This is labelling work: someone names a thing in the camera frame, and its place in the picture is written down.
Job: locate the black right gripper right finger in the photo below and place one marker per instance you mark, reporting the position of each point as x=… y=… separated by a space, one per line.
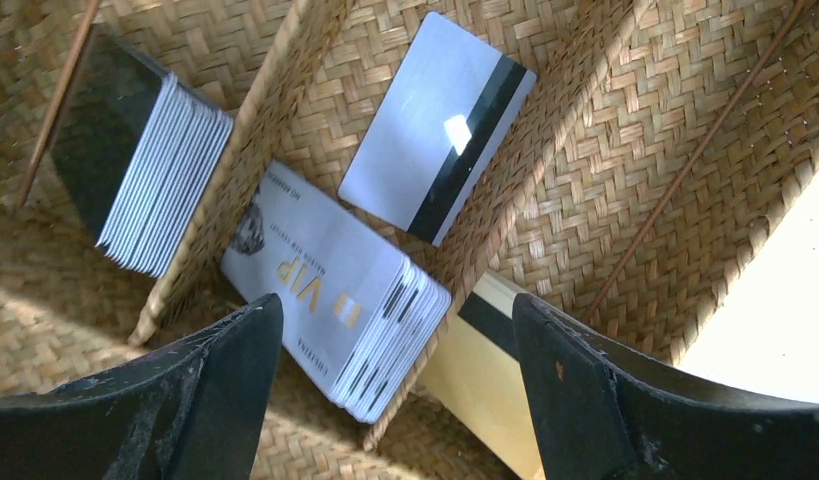
x=601 y=410

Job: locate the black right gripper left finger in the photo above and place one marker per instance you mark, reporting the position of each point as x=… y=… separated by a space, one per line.
x=193 y=409

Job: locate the gold card stack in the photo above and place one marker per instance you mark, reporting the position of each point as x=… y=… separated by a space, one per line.
x=475 y=373

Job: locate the silver card stack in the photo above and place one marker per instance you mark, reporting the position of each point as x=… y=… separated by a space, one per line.
x=357 y=310

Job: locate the black card stack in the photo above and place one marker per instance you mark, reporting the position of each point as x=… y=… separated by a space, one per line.
x=135 y=148

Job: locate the loose silver striped card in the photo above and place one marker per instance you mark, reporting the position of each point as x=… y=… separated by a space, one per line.
x=446 y=112

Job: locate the woven wicker divided tray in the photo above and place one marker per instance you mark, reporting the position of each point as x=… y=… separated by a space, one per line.
x=663 y=144

